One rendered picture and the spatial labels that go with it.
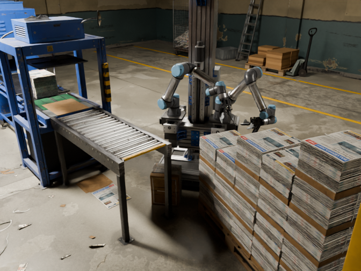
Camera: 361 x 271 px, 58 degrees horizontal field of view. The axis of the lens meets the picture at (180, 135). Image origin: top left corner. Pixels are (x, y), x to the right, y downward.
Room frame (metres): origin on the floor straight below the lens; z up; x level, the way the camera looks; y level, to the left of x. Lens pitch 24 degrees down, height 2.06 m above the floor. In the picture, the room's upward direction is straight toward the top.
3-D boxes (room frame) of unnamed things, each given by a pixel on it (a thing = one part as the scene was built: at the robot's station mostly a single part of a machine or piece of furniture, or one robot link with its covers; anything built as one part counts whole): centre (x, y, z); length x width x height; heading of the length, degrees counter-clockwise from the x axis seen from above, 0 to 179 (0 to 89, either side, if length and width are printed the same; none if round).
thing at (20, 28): (3.68, 1.42, 1.65); 0.60 x 0.45 x 0.20; 132
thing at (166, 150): (3.09, 0.54, 0.74); 1.34 x 0.05 x 0.12; 42
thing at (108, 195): (2.95, 0.75, 0.00); 0.37 x 0.28 x 0.01; 42
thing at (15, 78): (4.51, 2.18, 0.75); 1.53 x 0.64 x 0.10; 42
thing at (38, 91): (4.10, 1.80, 0.93); 0.38 x 0.30 x 0.26; 42
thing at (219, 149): (2.25, -0.59, 0.42); 1.17 x 0.39 x 0.83; 25
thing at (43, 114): (3.68, 1.42, 0.75); 0.70 x 0.65 x 0.10; 42
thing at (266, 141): (2.13, -0.64, 1.06); 0.37 x 0.29 x 0.01; 116
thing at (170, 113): (3.28, 0.07, 0.87); 0.15 x 0.15 x 0.10
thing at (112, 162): (2.75, 0.92, 0.74); 1.34 x 0.05 x 0.12; 42
